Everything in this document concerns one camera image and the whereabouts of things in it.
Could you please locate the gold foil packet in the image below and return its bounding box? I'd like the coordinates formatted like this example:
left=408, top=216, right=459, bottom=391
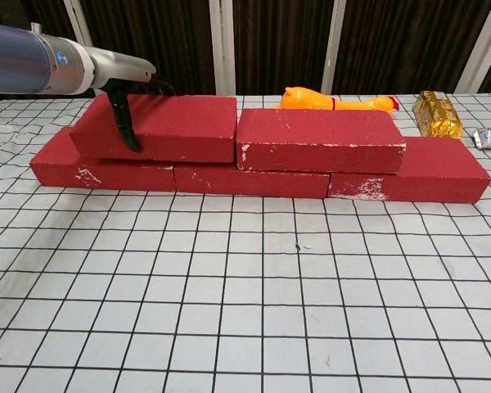
left=412, top=90, right=464, bottom=141

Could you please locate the white slanted frame post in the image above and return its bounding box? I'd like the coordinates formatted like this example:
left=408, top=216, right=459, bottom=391
left=321, top=0, right=347, bottom=94
left=453, top=0, right=491, bottom=94
left=63, top=0, right=109, bottom=98

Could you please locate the red brick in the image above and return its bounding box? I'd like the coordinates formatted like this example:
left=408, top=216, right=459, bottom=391
left=69, top=93, right=238, bottom=164
left=29, top=126, right=177, bottom=192
left=326, top=136, right=491, bottom=205
left=173, top=161, right=331, bottom=200
left=235, top=108, right=407, bottom=175

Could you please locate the white black grid tablecloth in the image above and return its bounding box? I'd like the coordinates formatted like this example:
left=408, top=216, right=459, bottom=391
left=0, top=93, right=491, bottom=393

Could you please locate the white slotted metal post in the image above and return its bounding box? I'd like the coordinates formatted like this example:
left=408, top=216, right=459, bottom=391
left=208, top=0, right=236, bottom=96

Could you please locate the yellow rubber chicken toy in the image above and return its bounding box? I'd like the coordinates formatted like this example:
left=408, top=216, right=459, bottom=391
left=269, top=86, right=401, bottom=120

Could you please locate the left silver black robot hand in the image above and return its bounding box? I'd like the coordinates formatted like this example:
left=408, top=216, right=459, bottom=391
left=90, top=47, right=176, bottom=153

